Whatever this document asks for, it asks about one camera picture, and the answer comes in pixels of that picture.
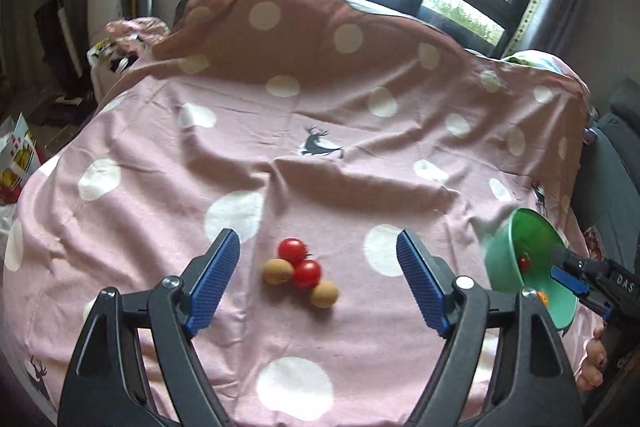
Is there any black and white patterned bag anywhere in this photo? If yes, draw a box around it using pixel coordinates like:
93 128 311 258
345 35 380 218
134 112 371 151
88 37 139 76

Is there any brown longan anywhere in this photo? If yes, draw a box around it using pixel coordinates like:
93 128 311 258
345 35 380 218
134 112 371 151
308 280 340 309
263 258 295 286

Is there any green plastic bowl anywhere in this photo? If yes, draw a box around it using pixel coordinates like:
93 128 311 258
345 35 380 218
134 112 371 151
484 207 580 338

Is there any pink polka dot blanket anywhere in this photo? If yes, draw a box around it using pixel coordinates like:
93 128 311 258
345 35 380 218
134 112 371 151
0 0 592 427

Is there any light blue cloth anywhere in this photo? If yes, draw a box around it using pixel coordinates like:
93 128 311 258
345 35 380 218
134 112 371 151
500 49 572 74

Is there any white upright board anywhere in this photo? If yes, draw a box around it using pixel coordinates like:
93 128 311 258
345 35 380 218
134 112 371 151
86 0 127 38

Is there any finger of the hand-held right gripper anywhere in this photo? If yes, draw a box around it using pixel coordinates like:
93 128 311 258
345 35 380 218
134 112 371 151
552 245 609 281
550 268 616 323

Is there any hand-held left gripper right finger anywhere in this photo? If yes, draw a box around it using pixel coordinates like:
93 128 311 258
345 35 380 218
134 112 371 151
396 229 585 427

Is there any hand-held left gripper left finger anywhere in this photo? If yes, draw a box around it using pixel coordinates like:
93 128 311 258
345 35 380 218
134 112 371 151
57 228 241 427

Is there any person's right hand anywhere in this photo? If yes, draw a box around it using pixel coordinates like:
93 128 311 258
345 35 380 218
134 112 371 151
575 326 610 393

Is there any printed paper bag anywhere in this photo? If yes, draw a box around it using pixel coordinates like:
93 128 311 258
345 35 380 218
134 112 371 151
0 113 42 204

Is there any grey chair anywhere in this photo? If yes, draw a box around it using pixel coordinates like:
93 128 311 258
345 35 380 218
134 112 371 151
574 77 640 269

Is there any upright vacuum cleaner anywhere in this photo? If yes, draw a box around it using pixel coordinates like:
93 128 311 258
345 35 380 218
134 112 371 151
34 0 84 88

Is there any floral cloth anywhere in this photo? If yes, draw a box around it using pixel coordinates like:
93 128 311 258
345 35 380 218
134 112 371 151
581 226 602 259

